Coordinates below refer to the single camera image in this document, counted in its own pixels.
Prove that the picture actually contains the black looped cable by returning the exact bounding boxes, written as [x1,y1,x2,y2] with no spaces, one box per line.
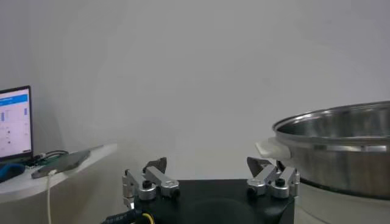
[39,149,69,159]

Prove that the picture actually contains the stainless steel steamer basket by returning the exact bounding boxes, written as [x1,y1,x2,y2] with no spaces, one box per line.
[255,101,390,201]

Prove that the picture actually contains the white side table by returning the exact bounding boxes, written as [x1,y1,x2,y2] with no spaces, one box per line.
[0,143,118,205]

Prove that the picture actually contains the white electric cooker base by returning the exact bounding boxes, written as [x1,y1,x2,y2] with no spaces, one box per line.
[294,181,390,224]

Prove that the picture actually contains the black smartphone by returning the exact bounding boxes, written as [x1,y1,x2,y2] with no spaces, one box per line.
[31,149,91,180]

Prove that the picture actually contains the white charging cable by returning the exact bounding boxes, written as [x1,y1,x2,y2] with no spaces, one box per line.
[46,169,58,224]

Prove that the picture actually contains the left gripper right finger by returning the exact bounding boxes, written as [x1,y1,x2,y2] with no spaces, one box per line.
[246,156,301,200]

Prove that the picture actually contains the blue computer mouse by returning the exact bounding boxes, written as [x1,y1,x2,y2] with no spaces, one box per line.
[0,163,26,183]

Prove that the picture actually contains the green circuit board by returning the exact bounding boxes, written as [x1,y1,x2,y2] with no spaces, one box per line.
[30,145,104,167]

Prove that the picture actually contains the black laptop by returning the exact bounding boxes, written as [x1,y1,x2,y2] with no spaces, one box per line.
[0,85,34,164]

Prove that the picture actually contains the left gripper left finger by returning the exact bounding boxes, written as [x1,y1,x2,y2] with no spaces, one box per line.
[121,156,181,211]

